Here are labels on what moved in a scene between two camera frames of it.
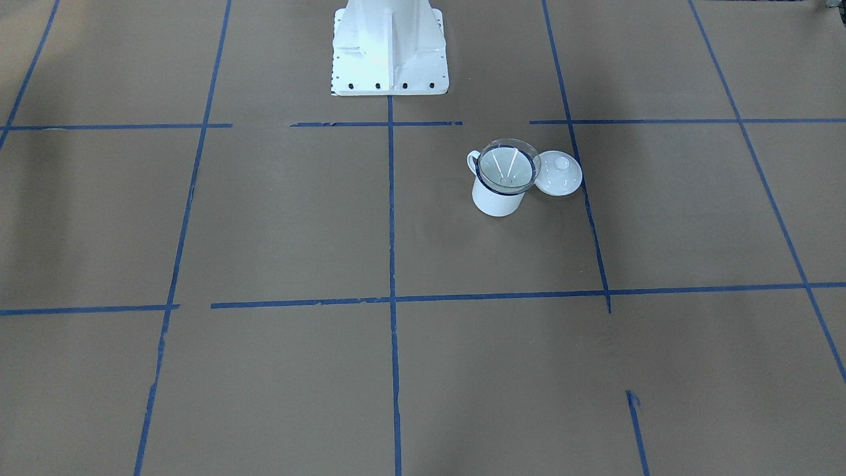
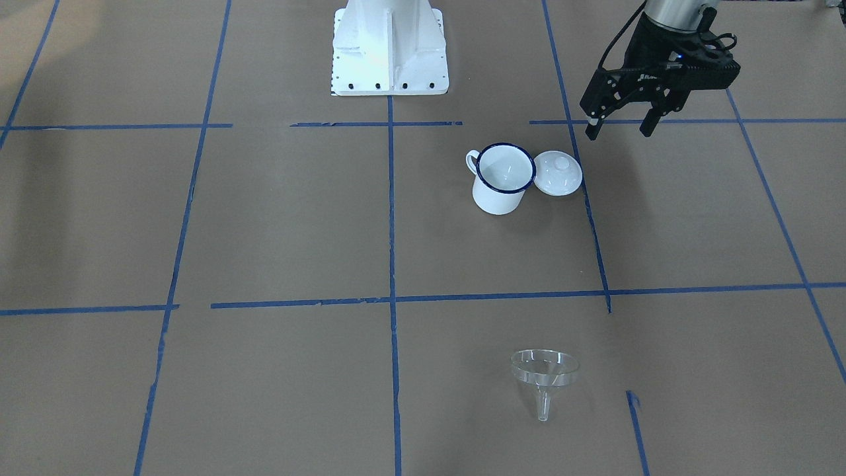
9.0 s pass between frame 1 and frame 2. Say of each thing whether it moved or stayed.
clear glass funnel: moved
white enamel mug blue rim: stayed
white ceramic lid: stayed
